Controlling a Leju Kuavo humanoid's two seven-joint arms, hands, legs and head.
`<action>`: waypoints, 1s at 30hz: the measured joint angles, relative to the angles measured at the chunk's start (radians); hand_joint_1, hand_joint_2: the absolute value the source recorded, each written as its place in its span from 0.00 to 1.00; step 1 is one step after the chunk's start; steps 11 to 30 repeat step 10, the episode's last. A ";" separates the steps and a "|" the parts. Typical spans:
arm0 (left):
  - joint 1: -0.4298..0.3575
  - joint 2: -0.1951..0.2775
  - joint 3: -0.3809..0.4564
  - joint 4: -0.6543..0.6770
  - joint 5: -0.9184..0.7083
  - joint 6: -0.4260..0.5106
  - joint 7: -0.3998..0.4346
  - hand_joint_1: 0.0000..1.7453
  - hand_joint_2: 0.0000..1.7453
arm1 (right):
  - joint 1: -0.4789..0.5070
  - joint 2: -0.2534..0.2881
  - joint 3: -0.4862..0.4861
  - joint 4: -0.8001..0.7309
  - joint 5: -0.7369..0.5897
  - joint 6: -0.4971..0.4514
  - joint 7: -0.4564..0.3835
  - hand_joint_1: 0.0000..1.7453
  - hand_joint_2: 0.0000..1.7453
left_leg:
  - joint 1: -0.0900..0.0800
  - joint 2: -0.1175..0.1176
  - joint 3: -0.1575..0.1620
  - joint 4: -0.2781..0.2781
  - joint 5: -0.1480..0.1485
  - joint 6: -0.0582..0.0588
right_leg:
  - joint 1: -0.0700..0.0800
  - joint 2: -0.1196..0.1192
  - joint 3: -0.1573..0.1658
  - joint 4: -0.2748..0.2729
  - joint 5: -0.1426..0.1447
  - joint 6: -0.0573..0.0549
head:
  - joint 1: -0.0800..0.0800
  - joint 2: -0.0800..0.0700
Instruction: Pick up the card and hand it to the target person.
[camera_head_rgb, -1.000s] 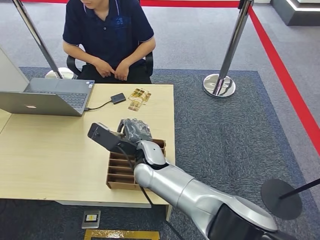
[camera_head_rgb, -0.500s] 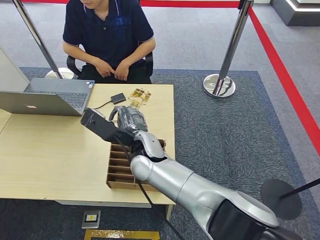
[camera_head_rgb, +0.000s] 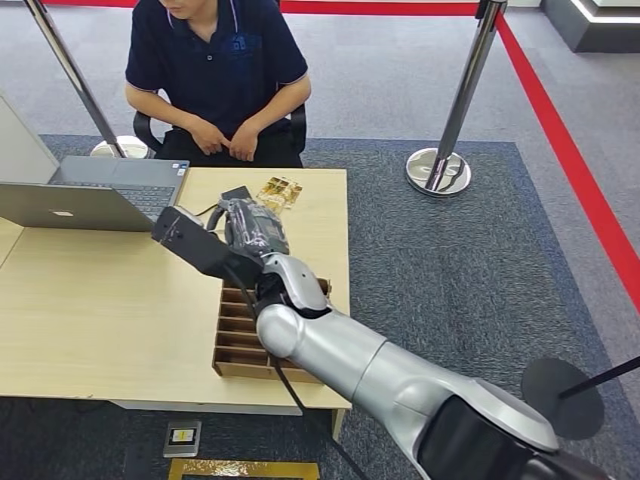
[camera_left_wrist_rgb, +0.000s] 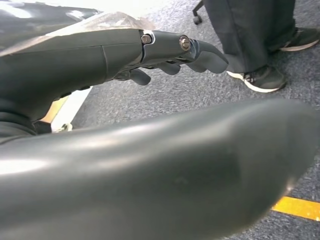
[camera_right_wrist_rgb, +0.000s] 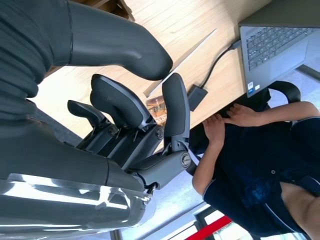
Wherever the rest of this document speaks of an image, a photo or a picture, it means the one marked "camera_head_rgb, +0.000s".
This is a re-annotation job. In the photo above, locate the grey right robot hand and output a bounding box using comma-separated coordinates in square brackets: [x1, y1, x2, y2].
[205, 196, 291, 258]

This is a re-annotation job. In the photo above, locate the person's right hand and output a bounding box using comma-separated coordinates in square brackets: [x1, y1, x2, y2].
[189, 115, 232, 157]

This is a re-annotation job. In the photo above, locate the person's left hand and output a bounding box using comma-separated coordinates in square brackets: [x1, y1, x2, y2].
[229, 121, 260, 163]

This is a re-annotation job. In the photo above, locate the person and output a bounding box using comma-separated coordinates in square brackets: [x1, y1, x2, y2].
[125, 0, 312, 168]

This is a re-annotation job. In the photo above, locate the wooden slotted card holder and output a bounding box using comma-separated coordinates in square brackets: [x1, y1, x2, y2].
[211, 278, 334, 386]

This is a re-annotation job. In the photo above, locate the grey laptop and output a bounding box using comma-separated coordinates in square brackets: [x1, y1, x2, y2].
[0, 155, 190, 233]

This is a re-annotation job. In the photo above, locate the red barrier belt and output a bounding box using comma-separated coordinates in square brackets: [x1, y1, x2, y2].
[42, 0, 480, 17]
[496, 11, 640, 314]

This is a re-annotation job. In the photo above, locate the metal floor socket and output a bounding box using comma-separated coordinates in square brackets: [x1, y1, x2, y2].
[162, 420, 202, 460]

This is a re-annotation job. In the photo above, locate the gold floor plate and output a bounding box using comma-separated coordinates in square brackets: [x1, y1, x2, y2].
[167, 458, 321, 480]

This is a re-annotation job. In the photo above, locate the pale grey panel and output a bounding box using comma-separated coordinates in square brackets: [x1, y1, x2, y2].
[0, 92, 60, 185]

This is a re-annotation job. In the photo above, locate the grey-blue carpet rug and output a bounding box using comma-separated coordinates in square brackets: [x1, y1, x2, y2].
[39, 134, 640, 480]

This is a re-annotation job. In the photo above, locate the black round stand base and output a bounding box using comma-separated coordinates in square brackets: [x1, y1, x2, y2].
[521, 356, 640, 442]

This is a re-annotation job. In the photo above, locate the dark lit platform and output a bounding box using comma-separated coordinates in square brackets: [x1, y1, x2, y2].
[541, 0, 640, 54]

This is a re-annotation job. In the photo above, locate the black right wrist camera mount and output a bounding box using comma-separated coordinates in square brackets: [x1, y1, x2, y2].
[151, 205, 266, 289]

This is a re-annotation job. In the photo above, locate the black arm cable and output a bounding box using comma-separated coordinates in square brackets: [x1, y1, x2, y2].
[222, 264, 371, 480]

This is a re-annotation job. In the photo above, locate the chrome stanchion post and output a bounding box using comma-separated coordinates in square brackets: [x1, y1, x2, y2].
[22, 0, 151, 160]
[405, 0, 509, 198]

